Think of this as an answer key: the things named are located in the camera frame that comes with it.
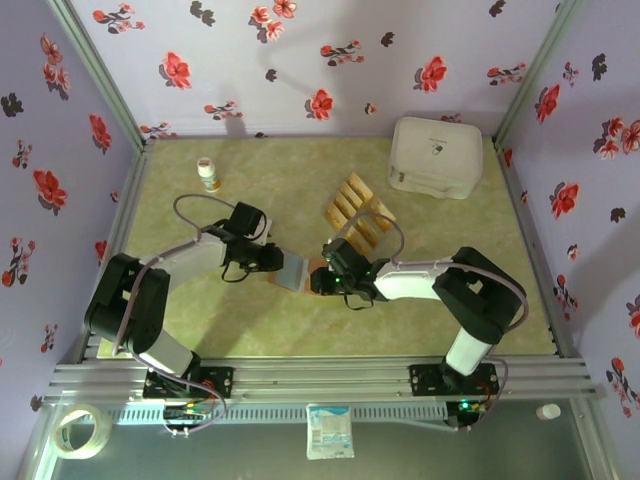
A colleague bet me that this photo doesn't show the aluminium corner post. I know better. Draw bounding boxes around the aluminium corner post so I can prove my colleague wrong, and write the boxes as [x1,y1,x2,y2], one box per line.
[492,0,587,146]
[45,0,157,154]

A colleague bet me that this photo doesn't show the aluminium side rail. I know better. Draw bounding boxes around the aluminium side rail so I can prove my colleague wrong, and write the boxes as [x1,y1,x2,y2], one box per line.
[492,137,585,360]
[79,139,156,364]

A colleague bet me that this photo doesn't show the circuit board with wires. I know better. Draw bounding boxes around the circuit board with wires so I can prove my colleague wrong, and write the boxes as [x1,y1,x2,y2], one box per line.
[446,398,489,432]
[162,402,214,437]

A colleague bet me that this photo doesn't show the white blue wipes packet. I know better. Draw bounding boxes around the white blue wipes packet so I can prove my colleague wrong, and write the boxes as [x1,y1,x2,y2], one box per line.
[305,402,356,460]

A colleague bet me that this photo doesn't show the brown card holder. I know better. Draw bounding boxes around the brown card holder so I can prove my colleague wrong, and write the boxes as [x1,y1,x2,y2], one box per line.
[269,251,327,297]

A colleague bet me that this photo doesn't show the white pill bottle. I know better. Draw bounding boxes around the white pill bottle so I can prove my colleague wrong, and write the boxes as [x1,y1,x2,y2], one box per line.
[196,157,222,194]

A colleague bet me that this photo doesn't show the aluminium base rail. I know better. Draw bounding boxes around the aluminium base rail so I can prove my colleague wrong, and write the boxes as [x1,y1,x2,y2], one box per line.
[42,355,601,406]

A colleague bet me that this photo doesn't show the clear tape roll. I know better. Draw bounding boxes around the clear tape roll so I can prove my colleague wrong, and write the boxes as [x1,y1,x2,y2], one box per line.
[53,405,112,460]

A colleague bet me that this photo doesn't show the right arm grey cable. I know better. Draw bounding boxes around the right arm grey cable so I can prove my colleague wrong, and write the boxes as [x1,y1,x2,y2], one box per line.
[329,210,529,432]

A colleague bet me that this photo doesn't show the white zippered pouch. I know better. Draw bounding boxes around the white zippered pouch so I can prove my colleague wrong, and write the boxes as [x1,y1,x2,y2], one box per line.
[388,116,484,201]

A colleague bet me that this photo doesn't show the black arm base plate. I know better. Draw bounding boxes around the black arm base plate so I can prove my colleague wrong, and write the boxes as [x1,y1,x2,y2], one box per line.
[142,366,235,401]
[408,363,501,398]

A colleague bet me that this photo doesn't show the white slotted cable duct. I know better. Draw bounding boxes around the white slotted cable duct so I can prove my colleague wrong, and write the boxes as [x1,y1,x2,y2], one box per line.
[107,403,449,422]

